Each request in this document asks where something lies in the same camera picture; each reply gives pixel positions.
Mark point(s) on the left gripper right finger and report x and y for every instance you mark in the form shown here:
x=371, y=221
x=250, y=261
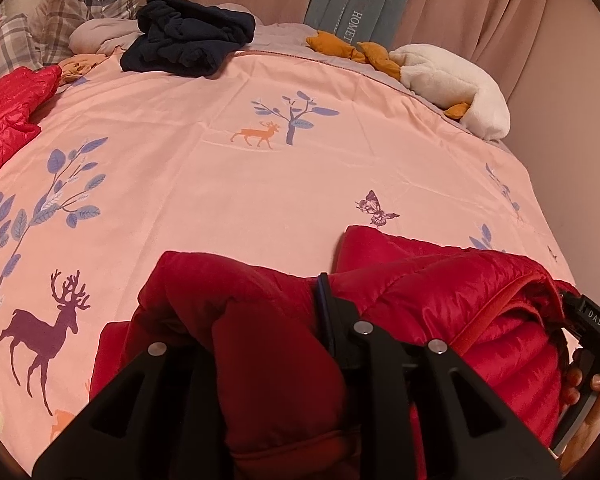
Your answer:
x=408, y=401

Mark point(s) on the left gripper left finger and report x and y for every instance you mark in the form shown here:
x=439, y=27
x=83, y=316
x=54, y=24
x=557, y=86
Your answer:
x=159, y=418

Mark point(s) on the red down puffer jacket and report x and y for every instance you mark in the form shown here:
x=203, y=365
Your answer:
x=282, y=395

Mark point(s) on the pink deer print duvet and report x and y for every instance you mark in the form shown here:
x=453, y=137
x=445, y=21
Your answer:
x=267, y=163

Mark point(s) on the white goose plush toy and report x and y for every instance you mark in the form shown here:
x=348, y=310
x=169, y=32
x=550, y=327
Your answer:
x=464, y=91

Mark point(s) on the navy blue garment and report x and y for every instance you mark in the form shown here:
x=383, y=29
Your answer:
x=187, y=39

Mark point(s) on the grey garment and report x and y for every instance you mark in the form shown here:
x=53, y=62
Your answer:
x=103, y=36

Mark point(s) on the plaid pillow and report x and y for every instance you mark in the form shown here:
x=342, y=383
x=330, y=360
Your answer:
x=53, y=21

